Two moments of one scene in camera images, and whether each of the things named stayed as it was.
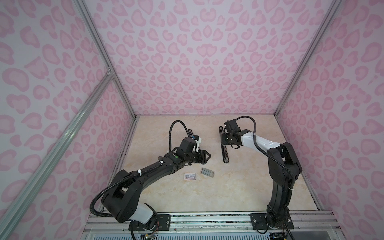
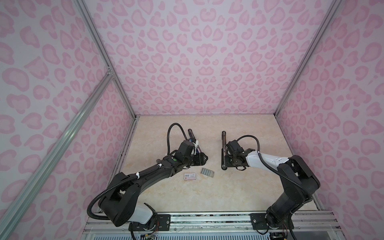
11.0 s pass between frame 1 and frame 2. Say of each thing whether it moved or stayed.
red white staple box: stayed
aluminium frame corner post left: stayed
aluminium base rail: stayed
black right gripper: moved
